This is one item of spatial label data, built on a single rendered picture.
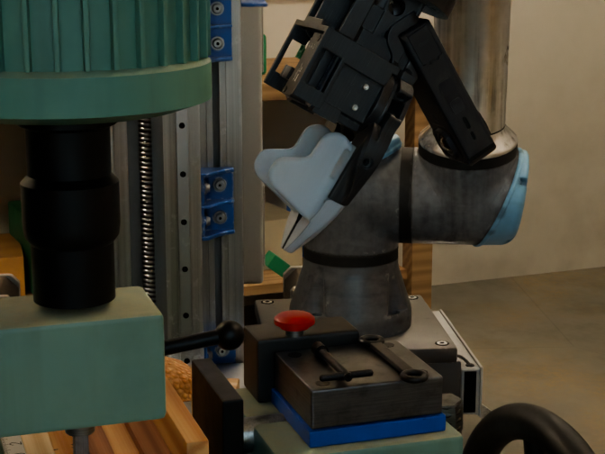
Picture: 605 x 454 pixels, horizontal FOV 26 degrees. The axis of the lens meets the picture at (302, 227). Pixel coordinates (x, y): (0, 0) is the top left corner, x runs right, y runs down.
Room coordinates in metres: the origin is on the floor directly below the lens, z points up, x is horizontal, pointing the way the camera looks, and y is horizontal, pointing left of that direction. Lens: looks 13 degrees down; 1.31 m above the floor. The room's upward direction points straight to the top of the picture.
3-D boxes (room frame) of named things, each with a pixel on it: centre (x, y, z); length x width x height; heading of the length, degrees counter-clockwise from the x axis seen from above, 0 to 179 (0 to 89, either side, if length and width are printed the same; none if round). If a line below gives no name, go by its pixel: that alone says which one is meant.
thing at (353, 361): (0.90, -0.03, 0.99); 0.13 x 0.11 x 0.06; 18
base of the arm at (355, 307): (1.55, -0.06, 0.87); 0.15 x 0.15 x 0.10
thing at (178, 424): (0.89, 0.10, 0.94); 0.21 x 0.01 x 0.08; 18
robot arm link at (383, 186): (1.55, -0.07, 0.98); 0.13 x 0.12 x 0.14; 83
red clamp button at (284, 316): (0.92, 0.01, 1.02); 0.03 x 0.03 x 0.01
